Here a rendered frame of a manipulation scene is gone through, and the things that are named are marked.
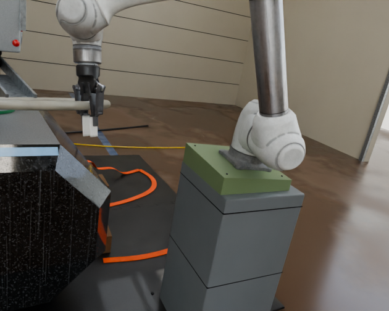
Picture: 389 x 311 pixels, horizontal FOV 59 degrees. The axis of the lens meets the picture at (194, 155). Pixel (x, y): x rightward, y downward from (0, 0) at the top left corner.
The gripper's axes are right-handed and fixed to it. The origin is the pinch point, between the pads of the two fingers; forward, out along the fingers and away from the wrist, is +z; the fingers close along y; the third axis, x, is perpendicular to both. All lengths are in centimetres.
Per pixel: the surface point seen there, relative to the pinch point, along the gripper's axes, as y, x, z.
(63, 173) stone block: 26.7, -9.7, 21.6
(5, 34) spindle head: 71, -16, -38
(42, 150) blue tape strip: 33.0, -5.1, 11.8
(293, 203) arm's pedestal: -56, -58, 33
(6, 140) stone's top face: 44.6, 2.8, 7.9
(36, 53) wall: 472, -316, -83
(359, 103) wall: -36, -515, -5
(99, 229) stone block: 25, -26, 51
